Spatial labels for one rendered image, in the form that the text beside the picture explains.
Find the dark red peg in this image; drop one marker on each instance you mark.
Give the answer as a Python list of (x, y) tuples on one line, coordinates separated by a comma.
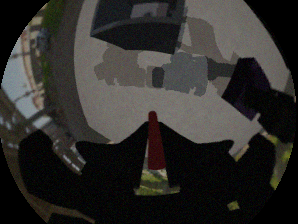
[(156, 158)]

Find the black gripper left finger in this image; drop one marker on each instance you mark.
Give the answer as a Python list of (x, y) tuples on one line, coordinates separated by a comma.
[(127, 156)]

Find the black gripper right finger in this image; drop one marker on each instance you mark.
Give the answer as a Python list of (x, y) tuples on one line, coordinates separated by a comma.
[(182, 155)]

